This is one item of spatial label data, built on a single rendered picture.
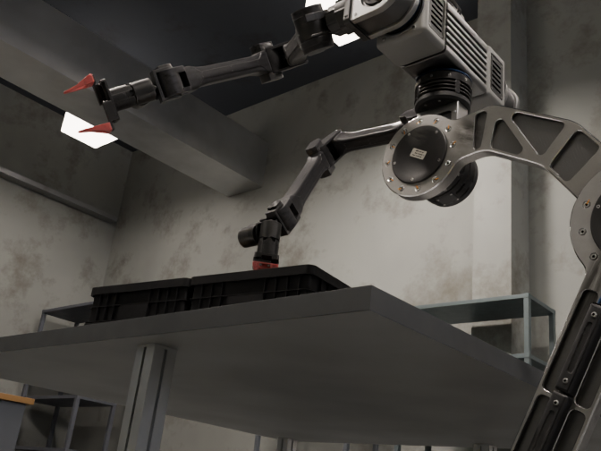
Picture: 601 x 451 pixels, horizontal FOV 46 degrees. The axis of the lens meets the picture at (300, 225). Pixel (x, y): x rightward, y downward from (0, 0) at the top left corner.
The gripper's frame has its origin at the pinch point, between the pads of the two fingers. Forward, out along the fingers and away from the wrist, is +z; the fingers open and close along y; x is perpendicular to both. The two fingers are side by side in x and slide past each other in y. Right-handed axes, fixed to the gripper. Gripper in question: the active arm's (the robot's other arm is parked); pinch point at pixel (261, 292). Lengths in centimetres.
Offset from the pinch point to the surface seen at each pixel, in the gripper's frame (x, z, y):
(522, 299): 157, -90, -234
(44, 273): -270, -186, -647
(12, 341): -59, 21, 2
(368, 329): 19, 24, 67
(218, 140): -72, -295, -463
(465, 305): 129, -90, -262
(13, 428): -110, 28, -179
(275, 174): -10, -285, -499
